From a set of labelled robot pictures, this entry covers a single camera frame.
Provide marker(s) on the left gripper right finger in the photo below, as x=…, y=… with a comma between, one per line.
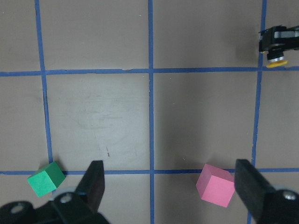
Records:
x=265, y=203

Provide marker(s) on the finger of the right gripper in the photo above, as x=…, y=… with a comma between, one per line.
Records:
x=288, y=46
x=284, y=32

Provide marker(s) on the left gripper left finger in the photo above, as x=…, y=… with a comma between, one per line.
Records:
x=77, y=207

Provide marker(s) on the green cube near left arm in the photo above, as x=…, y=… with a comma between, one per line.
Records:
x=46, y=179

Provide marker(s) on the yellow push button switch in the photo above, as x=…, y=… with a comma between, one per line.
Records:
x=271, y=43

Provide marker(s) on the pink cube centre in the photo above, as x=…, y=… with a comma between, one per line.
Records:
x=215, y=185

